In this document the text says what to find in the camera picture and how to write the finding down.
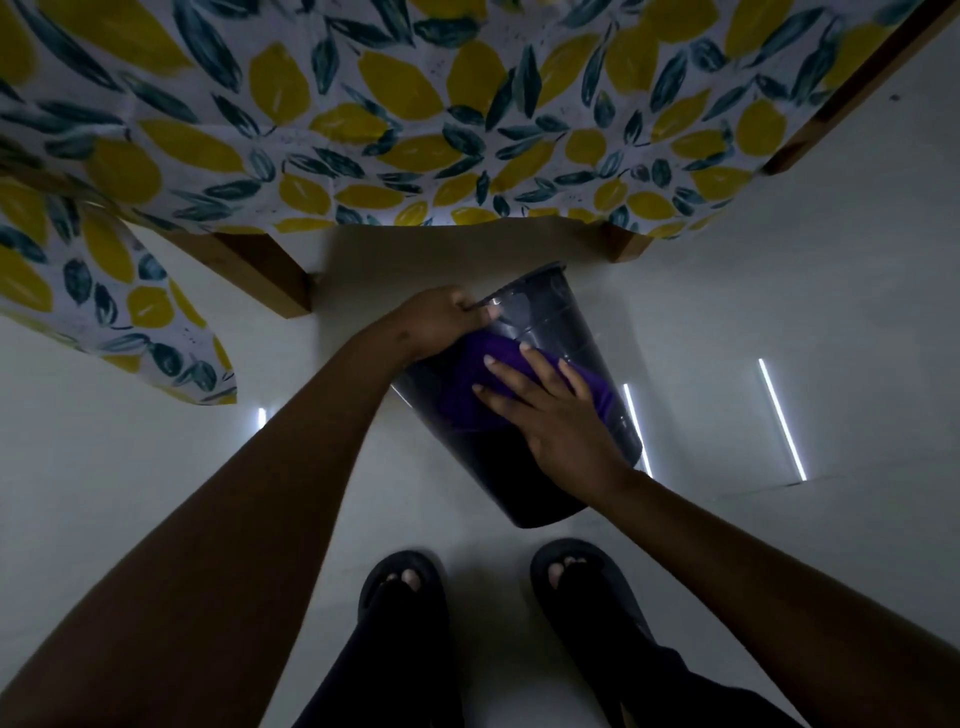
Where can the person's right black sandal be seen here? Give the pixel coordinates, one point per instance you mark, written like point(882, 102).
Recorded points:
point(585, 592)

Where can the person's right hand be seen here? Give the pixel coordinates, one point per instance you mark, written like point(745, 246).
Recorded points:
point(562, 435)

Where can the person's left leg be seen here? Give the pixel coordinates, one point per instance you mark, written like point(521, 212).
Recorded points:
point(390, 667)

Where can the lemon print tablecloth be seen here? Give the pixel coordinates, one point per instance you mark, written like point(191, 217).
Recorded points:
point(360, 120)

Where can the wooden table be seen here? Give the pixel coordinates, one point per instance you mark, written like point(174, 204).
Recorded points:
point(255, 266)

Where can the person's left black sandal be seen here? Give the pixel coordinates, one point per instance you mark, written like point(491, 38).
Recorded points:
point(401, 592)

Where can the person's leg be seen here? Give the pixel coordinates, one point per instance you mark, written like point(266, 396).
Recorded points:
point(675, 690)
point(390, 667)

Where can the person's right forearm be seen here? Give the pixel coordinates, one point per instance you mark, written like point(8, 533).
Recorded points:
point(787, 600)

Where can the person's left hand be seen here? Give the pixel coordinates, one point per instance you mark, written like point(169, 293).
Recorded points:
point(435, 319)

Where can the person's black sandal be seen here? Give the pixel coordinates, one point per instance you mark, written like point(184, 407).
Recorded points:
point(585, 592)
point(401, 592)

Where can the purple cleaning cloth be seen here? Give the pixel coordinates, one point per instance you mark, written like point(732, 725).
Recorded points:
point(487, 382)

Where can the dark grey plastic bucket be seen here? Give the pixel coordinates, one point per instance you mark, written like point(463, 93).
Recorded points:
point(525, 420)

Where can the person's left forearm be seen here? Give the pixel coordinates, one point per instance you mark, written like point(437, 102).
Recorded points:
point(202, 547)

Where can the person's left thumb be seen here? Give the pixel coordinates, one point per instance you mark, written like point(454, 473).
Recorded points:
point(484, 313)

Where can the person's right middle finger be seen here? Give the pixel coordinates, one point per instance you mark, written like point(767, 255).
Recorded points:
point(541, 369)

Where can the person's right leg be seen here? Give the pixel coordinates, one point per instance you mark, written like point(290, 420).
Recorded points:
point(675, 690)

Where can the person's right thumb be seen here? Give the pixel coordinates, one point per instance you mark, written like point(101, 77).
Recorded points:
point(496, 403)

